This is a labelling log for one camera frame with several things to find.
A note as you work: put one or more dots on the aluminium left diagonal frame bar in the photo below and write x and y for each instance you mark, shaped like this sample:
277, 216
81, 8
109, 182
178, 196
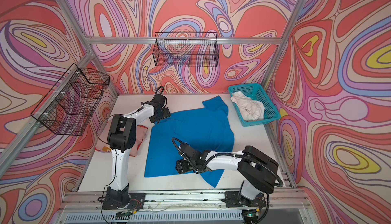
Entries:
34, 132

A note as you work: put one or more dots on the aluminium right frame post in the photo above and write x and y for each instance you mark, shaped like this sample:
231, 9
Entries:
279, 52

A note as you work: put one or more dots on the white crumpled t shirt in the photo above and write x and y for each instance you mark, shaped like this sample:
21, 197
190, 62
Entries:
250, 110

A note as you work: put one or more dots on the teal plastic basket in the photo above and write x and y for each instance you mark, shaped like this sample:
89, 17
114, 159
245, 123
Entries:
256, 92

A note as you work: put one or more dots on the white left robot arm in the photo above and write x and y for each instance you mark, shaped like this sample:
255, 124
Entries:
121, 139

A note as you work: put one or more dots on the black wire basket wall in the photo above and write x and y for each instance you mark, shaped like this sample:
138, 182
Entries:
188, 49
74, 104

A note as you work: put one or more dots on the aluminium corner frame post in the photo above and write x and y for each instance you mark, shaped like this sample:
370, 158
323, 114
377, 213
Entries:
81, 35

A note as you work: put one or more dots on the black wire basket left wall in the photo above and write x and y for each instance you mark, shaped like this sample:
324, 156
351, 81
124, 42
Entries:
74, 104

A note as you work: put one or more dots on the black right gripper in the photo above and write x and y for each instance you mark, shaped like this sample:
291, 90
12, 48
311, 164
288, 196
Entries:
181, 166

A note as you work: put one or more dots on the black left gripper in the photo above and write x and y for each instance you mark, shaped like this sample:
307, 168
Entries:
167, 113

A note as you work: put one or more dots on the pink folded t shirt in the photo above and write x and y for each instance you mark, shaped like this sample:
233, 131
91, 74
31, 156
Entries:
141, 133

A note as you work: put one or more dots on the black wire basket back wall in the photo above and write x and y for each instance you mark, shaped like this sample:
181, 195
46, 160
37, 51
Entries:
188, 49

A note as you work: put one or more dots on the blue t shirt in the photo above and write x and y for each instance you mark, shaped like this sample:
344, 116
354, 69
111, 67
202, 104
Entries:
206, 128

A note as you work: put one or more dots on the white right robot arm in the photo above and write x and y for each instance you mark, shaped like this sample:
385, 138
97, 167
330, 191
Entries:
260, 172

